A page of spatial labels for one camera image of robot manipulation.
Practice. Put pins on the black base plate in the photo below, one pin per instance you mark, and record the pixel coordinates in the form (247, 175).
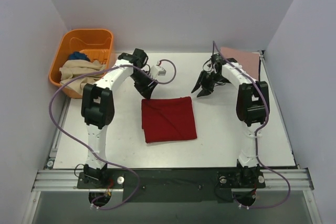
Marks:
(175, 185)

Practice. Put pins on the red t shirt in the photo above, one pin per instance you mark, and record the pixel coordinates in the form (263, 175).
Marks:
(168, 120)

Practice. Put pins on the beige t shirt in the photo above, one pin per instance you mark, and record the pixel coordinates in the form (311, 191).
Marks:
(74, 68)

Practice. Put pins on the folded navy t shirt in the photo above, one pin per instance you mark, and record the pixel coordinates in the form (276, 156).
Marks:
(259, 66)

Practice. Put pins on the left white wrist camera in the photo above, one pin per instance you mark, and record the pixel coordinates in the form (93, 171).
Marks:
(157, 70)

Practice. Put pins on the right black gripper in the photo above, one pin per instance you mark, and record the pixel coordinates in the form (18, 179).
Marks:
(208, 79)

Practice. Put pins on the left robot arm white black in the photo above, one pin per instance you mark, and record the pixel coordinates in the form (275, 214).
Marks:
(98, 110)

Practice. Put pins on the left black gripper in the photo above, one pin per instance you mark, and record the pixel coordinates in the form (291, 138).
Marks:
(143, 84)

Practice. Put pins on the orange plastic basket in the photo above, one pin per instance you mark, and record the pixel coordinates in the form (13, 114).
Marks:
(96, 44)

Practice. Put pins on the blue t shirt in basket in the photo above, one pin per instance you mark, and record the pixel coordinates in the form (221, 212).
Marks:
(76, 55)

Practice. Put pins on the folded pink t shirt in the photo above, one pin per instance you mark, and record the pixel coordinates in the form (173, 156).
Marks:
(248, 60)

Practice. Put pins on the aluminium rail frame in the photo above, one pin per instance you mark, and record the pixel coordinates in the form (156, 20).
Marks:
(209, 156)

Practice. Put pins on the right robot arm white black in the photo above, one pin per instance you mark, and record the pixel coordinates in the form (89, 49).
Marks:
(252, 106)

